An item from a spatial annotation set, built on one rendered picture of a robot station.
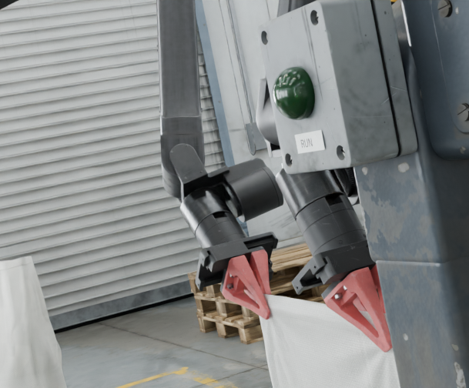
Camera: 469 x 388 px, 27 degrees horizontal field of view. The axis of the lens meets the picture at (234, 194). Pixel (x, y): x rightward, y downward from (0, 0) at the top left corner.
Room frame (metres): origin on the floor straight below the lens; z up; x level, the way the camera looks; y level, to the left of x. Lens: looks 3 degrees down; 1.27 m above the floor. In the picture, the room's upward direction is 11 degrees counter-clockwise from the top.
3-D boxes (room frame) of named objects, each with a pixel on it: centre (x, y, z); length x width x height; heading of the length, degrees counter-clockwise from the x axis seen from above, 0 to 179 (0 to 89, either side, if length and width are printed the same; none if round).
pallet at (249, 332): (6.64, -0.28, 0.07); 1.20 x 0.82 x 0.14; 113
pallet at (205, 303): (6.65, -0.30, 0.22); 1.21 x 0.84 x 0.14; 115
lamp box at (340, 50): (0.55, -0.07, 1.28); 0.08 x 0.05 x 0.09; 25
